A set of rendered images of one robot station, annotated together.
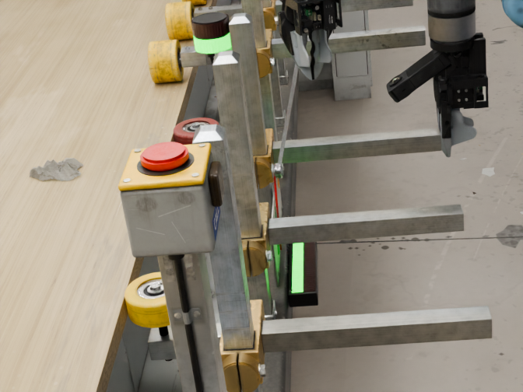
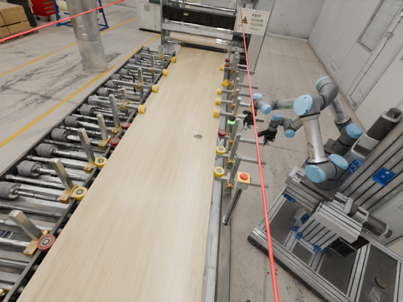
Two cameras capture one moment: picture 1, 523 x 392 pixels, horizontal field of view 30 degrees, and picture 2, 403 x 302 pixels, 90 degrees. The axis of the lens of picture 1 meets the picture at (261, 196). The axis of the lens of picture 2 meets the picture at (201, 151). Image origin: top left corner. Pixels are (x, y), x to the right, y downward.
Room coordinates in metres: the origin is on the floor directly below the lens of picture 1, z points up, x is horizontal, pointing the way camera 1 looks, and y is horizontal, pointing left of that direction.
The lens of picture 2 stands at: (0.01, 0.40, 2.08)
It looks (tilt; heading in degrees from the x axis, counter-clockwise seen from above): 43 degrees down; 355
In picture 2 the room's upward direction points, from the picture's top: 9 degrees clockwise
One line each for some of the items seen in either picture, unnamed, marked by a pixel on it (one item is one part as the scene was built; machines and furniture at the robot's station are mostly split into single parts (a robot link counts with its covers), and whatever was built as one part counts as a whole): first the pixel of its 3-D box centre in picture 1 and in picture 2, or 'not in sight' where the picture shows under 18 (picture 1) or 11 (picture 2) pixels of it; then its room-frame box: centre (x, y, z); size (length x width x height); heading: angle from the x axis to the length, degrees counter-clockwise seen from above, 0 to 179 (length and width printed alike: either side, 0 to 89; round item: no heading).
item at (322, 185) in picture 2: not in sight; (324, 177); (0.91, -0.55, 1.09); 0.15 x 0.15 x 0.10
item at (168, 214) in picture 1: (172, 203); (241, 181); (0.73, 0.08, 1.18); 0.07 x 0.07 x 0.08; 84
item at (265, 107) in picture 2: not in sight; (265, 106); (1.41, -0.17, 1.29); 0.11 x 0.11 x 0.08; 26
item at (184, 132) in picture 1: (200, 154); (220, 135); (1.54, 0.10, 0.85); 0.08 x 0.08 x 0.11
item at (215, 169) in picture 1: (216, 183); not in sight; (0.73, 0.04, 1.20); 0.03 x 0.01 x 0.03; 174
